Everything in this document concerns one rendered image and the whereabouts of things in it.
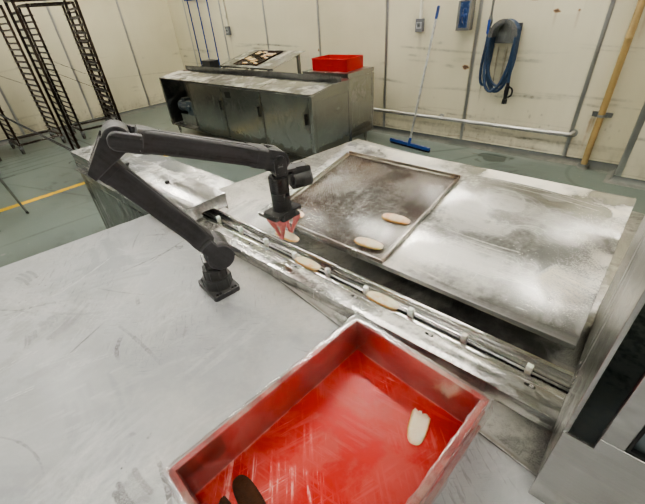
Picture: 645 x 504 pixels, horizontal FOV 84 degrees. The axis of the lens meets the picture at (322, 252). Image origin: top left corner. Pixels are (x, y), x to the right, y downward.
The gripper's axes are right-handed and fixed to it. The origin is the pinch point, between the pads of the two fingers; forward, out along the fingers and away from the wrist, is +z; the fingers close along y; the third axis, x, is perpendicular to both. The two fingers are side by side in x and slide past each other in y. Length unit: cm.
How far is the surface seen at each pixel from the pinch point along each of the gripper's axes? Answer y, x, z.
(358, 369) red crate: -20.5, -43.4, 10.5
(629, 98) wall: 370, -51, 29
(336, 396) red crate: -29, -44, 11
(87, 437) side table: -68, -10, 11
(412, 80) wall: 370, 165, 26
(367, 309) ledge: -6.5, -35.9, 6.8
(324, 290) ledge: -7.5, -22.1, 6.8
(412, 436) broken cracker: -27, -61, 10
